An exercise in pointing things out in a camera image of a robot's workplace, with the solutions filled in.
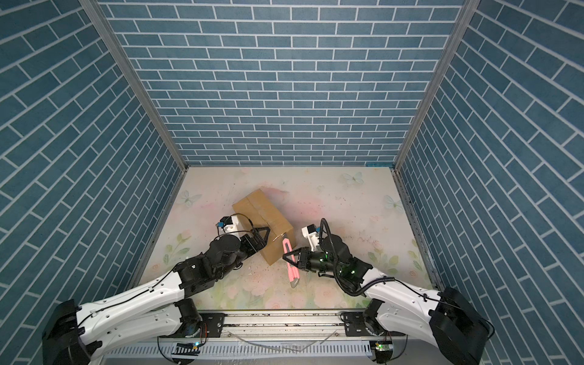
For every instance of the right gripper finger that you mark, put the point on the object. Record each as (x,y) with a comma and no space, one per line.
(291,262)
(296,252)

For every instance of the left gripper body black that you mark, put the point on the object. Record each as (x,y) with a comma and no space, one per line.
(246,246)

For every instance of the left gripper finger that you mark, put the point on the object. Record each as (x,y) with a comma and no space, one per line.
(261,232)
(259,243)

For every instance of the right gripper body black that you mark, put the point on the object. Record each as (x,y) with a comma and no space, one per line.
(315,261)

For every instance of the brown cardboard express box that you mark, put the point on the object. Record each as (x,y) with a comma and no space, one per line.
(263,213)

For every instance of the pink utility knife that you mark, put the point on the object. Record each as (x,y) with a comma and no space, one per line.
(294,277)

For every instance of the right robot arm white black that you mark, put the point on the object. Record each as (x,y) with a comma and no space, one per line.
(442,318)

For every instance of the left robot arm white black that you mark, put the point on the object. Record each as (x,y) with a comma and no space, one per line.
(163,307)

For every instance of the right controller board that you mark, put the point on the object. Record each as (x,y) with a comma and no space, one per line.
(382,351)

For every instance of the controller board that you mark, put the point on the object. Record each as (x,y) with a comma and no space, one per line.
(184,352)
(382,351)

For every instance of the left controller board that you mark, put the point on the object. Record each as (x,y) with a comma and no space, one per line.
(184,352)

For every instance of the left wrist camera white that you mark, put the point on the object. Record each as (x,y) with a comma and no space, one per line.
(228,224)

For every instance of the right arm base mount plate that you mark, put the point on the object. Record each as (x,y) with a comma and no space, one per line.
(361,324)

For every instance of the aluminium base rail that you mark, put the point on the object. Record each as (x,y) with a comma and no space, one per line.
(270,325)

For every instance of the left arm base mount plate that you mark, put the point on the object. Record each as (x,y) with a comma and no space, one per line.
(203,326)

